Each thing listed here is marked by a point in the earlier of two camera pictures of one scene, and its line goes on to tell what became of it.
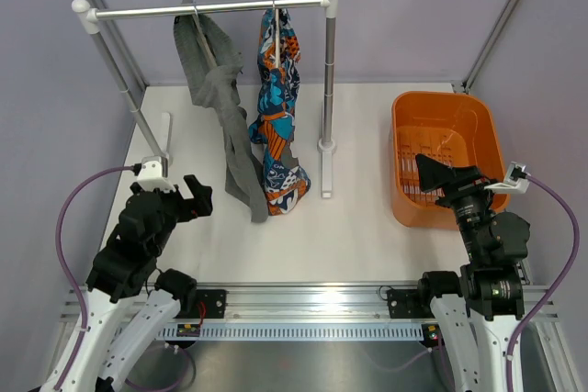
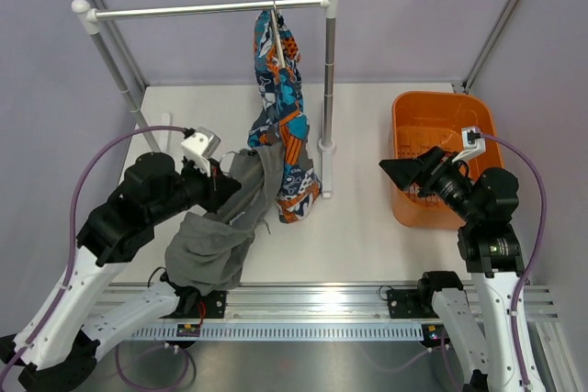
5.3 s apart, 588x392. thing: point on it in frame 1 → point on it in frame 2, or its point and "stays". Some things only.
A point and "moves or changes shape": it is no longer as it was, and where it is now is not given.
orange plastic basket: [457, 129] stays
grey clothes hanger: [208, 51] → [226, 162]
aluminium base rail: [308, 303] stays
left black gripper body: [172, 206] → [196, 187]
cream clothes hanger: [277, 36] moves or changes shape
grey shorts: [218, 87] → [209, 252]
